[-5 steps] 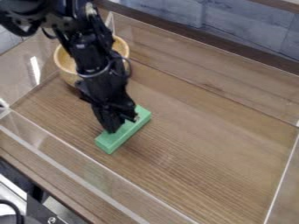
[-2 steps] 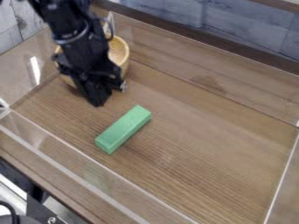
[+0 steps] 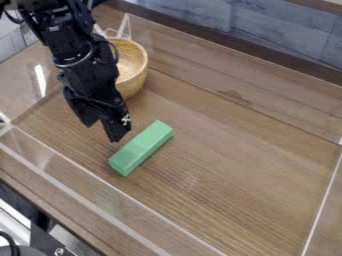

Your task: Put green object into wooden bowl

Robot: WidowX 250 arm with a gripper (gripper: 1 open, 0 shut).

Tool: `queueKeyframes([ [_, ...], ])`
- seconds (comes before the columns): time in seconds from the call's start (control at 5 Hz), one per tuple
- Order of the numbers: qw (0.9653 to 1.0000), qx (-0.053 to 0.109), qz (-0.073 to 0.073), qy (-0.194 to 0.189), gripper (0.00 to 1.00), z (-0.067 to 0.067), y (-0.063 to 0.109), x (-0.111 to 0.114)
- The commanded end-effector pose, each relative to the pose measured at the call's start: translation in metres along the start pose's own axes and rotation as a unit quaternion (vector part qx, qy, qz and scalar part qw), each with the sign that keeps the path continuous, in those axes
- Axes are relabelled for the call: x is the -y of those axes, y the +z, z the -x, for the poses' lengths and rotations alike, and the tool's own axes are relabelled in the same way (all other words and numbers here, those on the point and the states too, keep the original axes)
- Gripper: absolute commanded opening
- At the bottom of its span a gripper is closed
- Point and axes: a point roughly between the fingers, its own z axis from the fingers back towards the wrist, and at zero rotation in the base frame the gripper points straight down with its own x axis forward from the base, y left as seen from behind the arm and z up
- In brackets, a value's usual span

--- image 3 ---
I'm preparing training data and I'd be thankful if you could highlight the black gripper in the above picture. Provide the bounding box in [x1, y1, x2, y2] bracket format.
[56, 41, 131, 142]

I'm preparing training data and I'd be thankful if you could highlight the green rectangular block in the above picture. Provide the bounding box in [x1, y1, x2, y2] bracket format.
[109, 120, 174, 176]

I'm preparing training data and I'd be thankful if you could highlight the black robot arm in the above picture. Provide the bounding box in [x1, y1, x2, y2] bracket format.
[0, 0, 131, 142]

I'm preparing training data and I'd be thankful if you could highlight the wooden bowl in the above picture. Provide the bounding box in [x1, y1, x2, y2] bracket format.
[110, 37, 149, 100]

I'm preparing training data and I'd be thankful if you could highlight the clear acrylic enclosure wall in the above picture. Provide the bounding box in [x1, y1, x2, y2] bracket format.
[0, 17, 342, 256]

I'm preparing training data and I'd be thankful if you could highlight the black metal bracket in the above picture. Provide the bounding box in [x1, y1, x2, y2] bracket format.
[30, 223, 78, 256]

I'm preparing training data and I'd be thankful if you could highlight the black cable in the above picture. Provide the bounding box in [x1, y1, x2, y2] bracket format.
[0, 231, 20, 256]

